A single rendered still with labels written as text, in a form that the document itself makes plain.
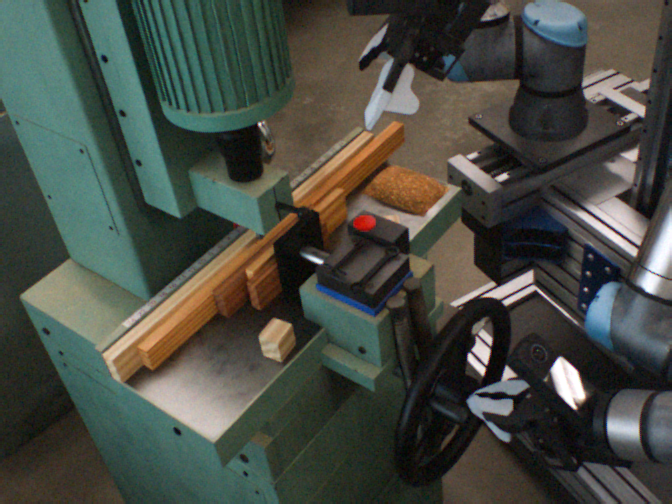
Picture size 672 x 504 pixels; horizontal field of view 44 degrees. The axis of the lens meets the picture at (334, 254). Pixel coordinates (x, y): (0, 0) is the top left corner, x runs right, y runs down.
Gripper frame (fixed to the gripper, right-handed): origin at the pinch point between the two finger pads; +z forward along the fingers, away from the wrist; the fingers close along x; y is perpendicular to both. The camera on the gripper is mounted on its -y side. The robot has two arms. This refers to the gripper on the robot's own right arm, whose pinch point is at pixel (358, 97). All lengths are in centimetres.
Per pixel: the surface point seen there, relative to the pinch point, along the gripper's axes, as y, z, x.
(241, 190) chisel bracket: -8.5, 18.1, -4.6
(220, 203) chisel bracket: -9.4, 23.7, -1.8
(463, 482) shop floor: 80, 86, 13
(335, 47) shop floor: 62, 101, 235
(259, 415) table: 3.0, 34.6, -27.9
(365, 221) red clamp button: 7.6, 12.1, -8.8
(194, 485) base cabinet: 9, 74, -15
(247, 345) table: -0.1, 32.8, -18.1
